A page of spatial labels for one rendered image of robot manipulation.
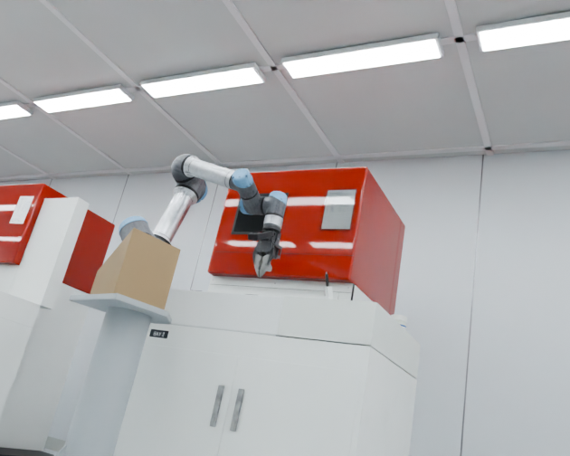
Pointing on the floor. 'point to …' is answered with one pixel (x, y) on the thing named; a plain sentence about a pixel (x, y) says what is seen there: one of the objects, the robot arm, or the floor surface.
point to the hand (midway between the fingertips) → (259, 273)
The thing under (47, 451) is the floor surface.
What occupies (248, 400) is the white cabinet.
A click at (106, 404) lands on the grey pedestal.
